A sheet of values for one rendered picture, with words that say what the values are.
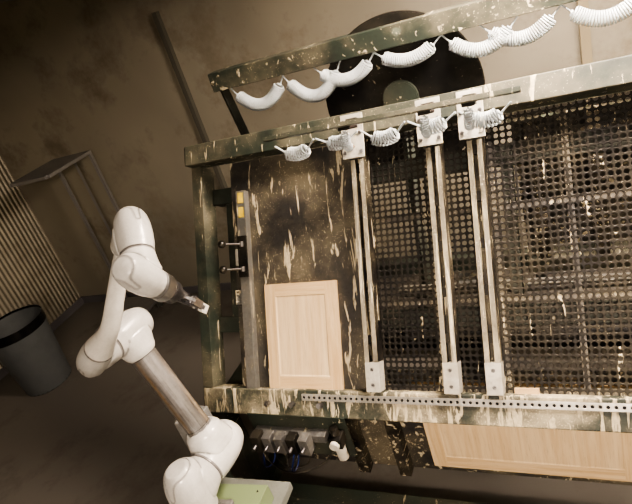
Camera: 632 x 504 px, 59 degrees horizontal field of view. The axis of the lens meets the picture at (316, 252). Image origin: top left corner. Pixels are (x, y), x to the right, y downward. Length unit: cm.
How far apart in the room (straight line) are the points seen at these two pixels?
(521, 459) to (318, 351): 105
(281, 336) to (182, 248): 320
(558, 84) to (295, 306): 142
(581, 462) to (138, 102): 425
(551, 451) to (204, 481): 150
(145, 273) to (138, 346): 61
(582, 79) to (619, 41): 195
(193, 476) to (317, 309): 88
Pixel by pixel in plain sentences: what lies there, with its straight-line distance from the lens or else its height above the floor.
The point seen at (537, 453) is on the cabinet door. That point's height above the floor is 38.
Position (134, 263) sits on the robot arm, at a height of 197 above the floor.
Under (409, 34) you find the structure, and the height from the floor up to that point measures 214.
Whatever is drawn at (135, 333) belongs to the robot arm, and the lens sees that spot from 217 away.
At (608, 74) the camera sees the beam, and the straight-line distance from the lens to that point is 230.
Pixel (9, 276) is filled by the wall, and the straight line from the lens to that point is 641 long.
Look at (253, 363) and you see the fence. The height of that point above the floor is 100.
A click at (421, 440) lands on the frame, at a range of 292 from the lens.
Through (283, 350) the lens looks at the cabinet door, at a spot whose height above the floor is 104.
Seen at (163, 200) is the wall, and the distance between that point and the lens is 553.
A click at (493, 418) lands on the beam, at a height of 83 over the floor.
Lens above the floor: 251
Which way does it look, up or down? 26 degrees down
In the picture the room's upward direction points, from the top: 19 degrees counter-clockwise
